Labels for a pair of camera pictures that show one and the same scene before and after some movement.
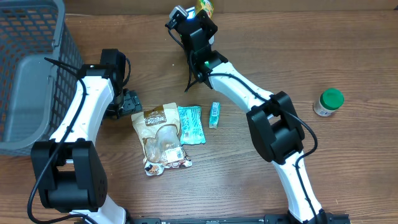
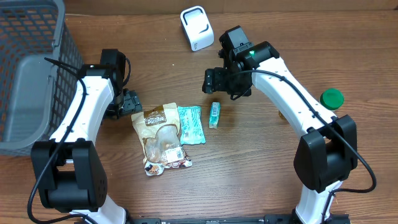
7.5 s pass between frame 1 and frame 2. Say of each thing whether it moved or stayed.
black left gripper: stayed
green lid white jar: stayed
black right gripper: moved
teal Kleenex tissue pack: stayed
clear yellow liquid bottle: moved
